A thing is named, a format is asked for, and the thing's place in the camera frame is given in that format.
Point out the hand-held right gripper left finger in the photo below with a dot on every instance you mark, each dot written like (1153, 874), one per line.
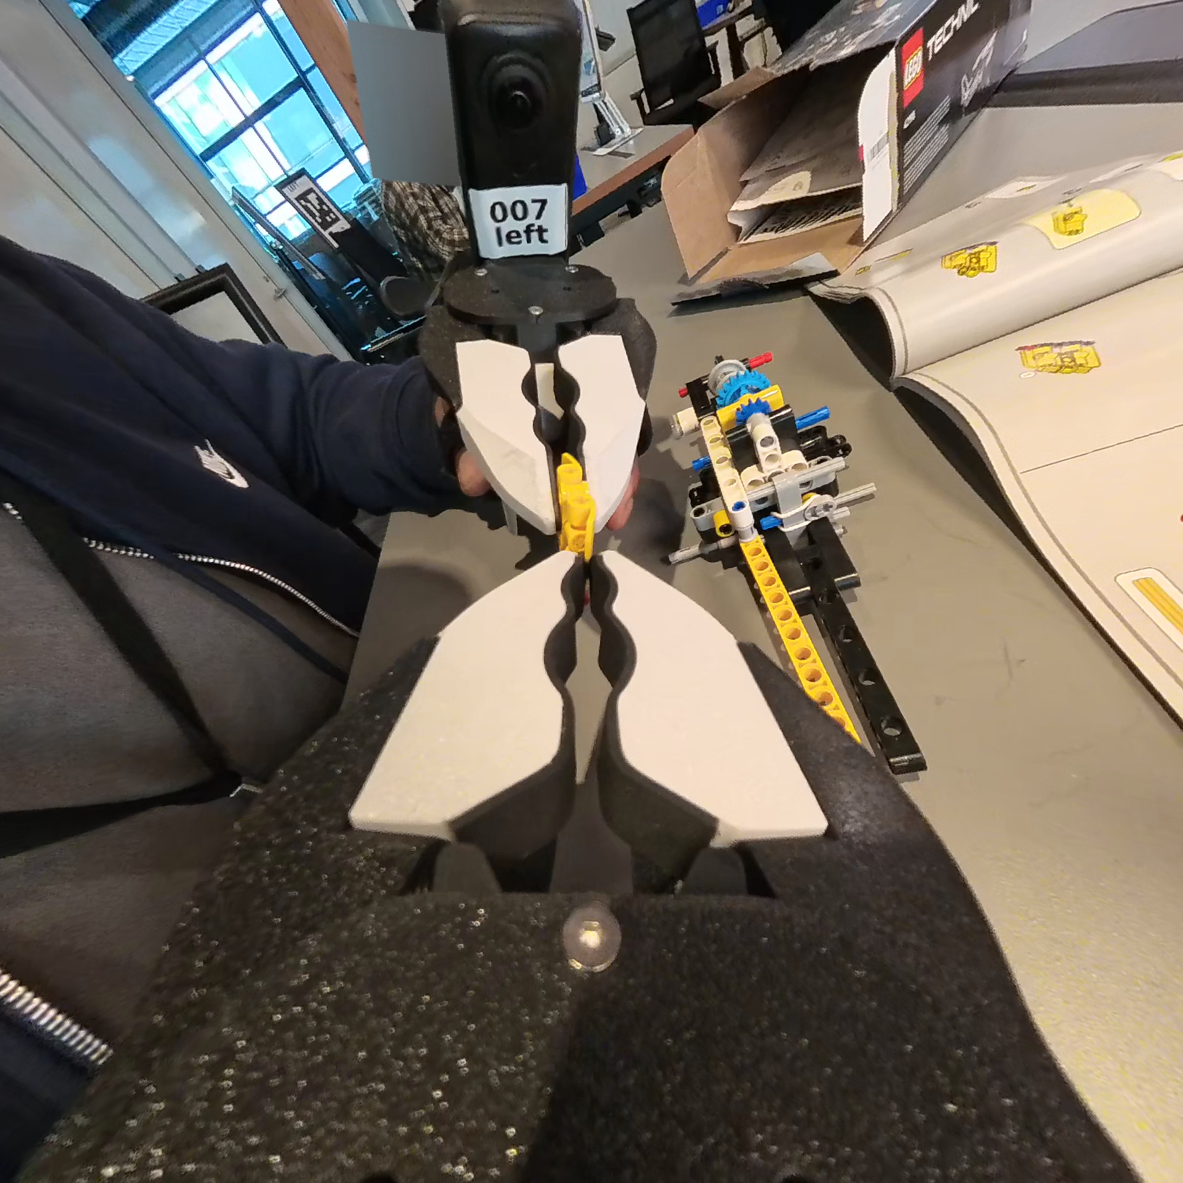
(480, 711)

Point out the plaid cloth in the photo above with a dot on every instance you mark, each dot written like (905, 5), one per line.
(425, 227)

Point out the black and white marker sign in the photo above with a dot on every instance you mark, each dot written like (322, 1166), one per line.
(312, 204)

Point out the yellow lego connector piece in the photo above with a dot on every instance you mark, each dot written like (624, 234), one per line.
(574, 508)

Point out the person's left hand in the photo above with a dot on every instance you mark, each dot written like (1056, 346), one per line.
(473, 479)

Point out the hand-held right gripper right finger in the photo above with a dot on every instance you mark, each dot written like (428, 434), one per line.
(702, 729)

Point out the person's torso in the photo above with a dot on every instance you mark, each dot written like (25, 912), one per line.
(138, 646)

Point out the lego instruction booklet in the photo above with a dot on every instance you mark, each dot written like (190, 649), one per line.
(1062, 443)

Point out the lego vehicle chassis assembly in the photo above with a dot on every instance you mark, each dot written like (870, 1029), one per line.
(785, 610)

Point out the wooden desk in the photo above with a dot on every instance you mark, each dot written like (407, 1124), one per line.
(628, 174)

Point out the black office chair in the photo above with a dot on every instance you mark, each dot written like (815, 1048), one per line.
(670, 55)

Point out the black picture frame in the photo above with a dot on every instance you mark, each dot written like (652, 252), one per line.
(208, 310)

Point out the lego set cardboard box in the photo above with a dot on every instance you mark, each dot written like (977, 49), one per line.
(952, 83)

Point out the white paper bags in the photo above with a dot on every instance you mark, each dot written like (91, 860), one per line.
(794, 184)

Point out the person's left forearm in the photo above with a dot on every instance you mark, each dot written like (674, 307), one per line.
(369, 434)

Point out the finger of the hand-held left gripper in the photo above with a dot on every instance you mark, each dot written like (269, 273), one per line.
(494, 425)
(614, 415)

